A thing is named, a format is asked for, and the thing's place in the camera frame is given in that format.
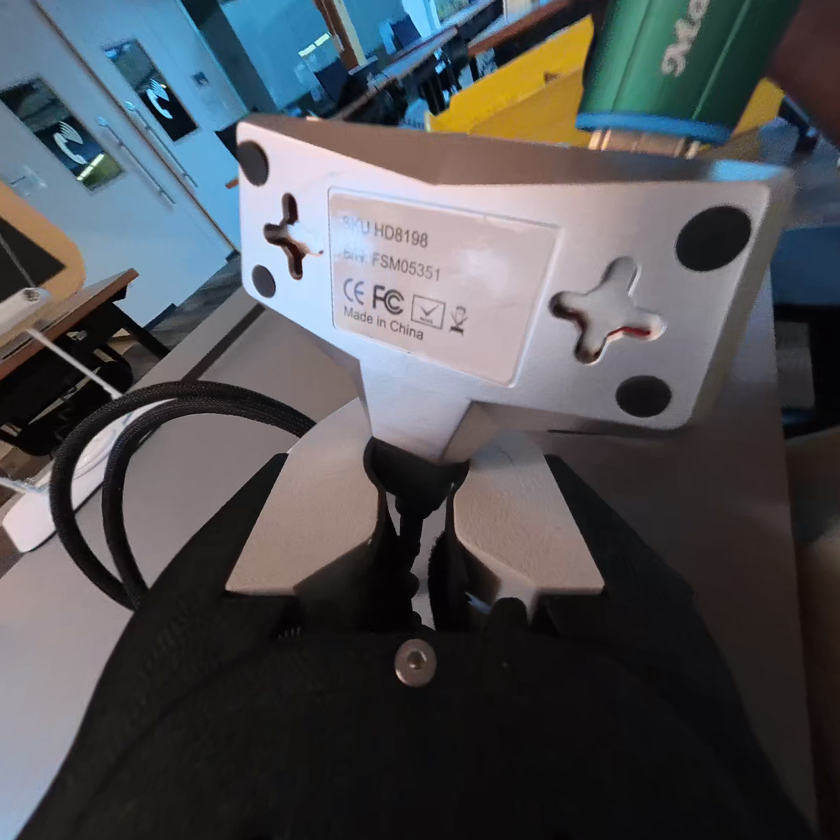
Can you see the wood framed dark panel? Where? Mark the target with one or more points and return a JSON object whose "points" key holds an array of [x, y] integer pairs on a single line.
{"points": [[19, 262]]}

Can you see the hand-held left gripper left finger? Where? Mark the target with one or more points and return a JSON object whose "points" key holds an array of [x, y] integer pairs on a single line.
{"points": [[308, 518]]}

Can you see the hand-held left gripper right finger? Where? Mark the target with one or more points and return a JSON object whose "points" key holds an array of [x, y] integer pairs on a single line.
{"points": [[525, 525]]}

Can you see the white power strip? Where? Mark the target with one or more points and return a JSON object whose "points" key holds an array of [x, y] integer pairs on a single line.
{"points": [[26, 518]]}

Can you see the silver hdmi switch box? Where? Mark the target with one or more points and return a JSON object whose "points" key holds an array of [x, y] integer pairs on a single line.
{"points": [[623, 216]]}

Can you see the wooden office desk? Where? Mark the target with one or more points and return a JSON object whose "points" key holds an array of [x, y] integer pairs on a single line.
{"points": [[525, 26], [85, 302]]}

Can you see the green cylindrical tool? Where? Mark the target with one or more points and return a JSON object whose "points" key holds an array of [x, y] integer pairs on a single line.
{"points": [[656, 59]]}

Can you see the white door with window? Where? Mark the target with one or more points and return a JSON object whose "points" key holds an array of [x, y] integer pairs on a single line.
{"points": [[131, 23], [151, 223]]}

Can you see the yellow plastic box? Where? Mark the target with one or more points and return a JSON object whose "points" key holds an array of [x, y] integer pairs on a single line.
{"points": [[518, 98]]}

